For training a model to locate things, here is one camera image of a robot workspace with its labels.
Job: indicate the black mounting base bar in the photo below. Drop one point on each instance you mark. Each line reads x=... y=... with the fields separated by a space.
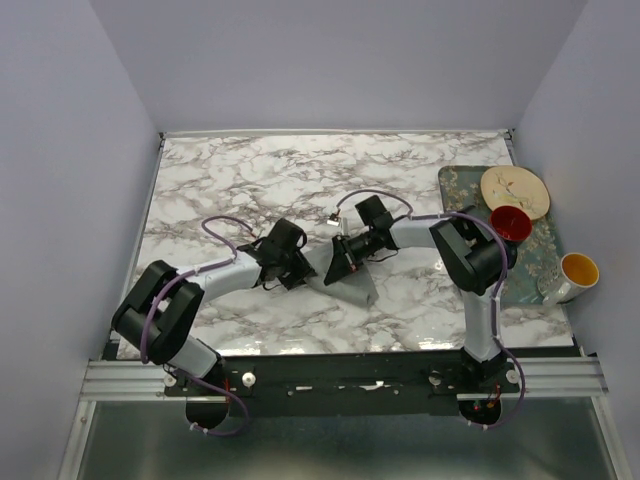
x=398 y=383

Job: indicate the beige floral plate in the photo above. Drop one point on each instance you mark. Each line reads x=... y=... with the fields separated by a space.
x=515 y=186

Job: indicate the white mug yellow inside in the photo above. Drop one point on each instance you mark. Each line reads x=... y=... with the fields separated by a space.
x=570 y=276

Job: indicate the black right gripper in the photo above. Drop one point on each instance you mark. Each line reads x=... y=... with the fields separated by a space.
x=342 y=262

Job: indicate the aluminium frame rail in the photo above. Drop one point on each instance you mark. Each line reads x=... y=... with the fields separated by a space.
x=564 y=377

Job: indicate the grey cloth napkin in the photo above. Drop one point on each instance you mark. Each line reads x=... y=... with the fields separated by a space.
x=358 y=289

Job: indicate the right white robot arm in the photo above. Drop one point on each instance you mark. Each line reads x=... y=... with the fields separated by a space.
x=475 y=257

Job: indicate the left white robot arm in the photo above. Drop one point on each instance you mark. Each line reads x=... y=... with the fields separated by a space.
x=157 y=314

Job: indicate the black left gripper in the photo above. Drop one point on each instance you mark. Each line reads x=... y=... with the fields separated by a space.
x=302 y=269

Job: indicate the black mug red inside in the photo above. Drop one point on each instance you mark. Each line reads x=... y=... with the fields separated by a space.
x=514 y=226

